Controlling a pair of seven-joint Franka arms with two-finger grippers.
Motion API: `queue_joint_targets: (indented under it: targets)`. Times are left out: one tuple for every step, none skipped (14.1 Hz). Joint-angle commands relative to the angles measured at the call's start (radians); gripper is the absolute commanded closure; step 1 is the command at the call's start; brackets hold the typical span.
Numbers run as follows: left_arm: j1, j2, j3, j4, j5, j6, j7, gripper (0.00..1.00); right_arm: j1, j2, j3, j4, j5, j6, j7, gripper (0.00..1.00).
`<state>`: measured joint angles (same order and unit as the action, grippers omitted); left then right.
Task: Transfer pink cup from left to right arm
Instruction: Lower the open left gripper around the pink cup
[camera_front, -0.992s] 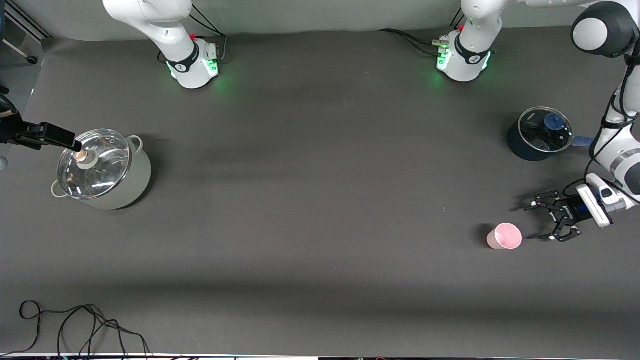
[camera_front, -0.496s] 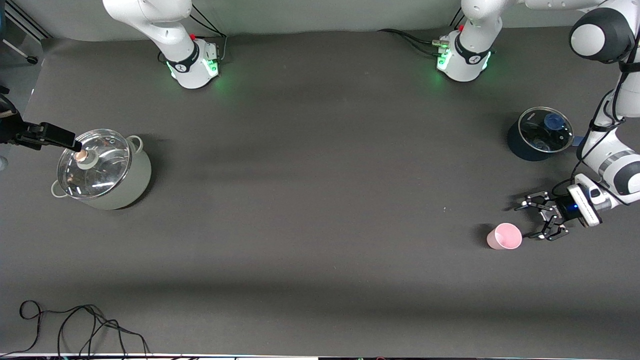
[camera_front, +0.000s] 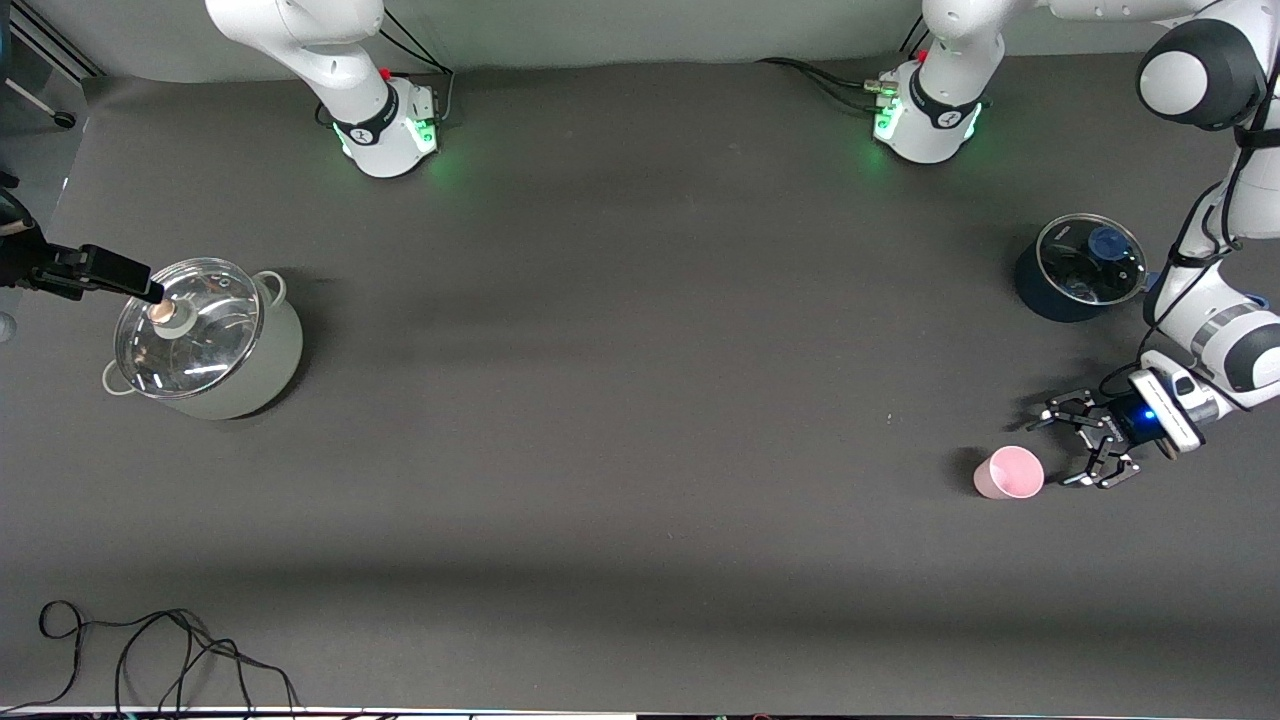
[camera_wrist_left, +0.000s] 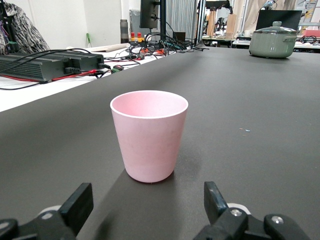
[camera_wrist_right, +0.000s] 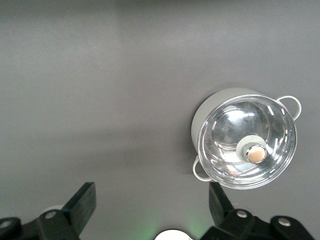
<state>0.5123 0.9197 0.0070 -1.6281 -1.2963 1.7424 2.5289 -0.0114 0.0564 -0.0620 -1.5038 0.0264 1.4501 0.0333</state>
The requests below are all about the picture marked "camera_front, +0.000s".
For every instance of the aluminium frame rail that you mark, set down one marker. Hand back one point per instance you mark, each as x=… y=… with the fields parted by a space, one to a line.
x=55 y=42

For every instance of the glass lid blue knob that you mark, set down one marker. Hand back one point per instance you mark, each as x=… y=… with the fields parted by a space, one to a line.
x=1085 y=262

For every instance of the pale green cooking pot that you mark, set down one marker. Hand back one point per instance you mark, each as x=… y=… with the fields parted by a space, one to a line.
x=270 y=360

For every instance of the dark blue saucepan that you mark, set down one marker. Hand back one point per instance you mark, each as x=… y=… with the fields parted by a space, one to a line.
x=1040 y=295

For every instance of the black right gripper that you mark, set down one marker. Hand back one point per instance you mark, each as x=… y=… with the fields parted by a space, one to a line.
x=22 y=262

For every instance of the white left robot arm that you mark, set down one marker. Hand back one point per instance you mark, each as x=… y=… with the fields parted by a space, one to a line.
x=930 y=140

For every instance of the pink cup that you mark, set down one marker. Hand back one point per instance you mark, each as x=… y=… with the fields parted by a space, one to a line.
x=1008 y=475

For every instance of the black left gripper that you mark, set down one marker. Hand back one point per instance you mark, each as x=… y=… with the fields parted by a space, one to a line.
x=1127 y=420

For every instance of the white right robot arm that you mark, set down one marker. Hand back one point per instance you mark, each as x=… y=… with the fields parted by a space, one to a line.
x=340 y=70

